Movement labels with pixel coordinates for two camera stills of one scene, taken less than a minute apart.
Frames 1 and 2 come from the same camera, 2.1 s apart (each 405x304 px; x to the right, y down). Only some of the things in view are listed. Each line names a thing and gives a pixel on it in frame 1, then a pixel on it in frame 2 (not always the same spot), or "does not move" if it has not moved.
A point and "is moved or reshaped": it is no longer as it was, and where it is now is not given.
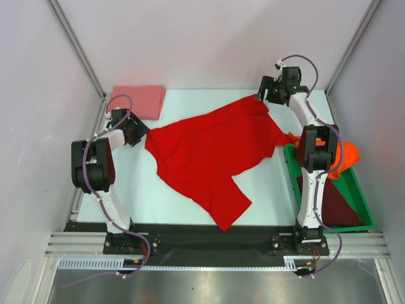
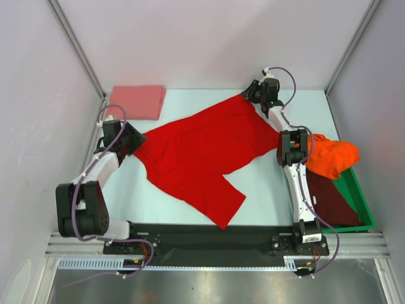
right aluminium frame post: x=366 y=17 does not move
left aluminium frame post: x=57 y=10 does not move
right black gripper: x=264 y=89 to x=251 y=92
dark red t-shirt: x=336 y=210 does not move
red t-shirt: x=199 y=156 is moved or reshaped
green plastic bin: x=349 y=183 does not move
